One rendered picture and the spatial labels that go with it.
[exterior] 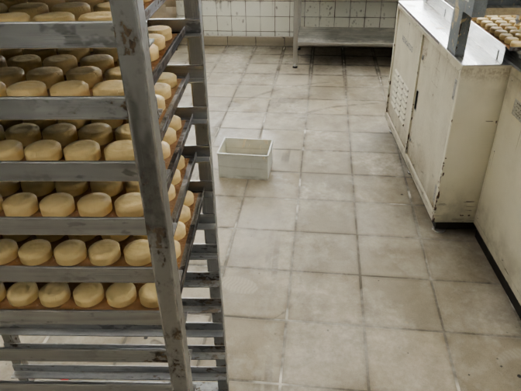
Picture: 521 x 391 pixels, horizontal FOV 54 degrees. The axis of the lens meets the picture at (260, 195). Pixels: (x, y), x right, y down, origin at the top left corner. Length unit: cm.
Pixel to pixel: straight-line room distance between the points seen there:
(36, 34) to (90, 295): 44
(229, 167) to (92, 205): 219
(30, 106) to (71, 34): 11
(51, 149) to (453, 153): 189
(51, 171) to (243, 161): 224
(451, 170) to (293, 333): 101
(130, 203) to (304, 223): 186
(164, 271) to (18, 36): 36
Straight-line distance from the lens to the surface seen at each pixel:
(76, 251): 87
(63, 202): 83
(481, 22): 264
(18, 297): 96
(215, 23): 561
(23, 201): 86
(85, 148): 77
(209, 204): 122
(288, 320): 207
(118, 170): 71
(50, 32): 67
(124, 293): 91
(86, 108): 68
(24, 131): 86
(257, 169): 293
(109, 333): 153
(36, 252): 89
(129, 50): 61
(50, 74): 80
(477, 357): 208
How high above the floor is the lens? 147
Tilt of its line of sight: 32 degrees down
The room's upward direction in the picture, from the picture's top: 1 degrees counter-clockwise
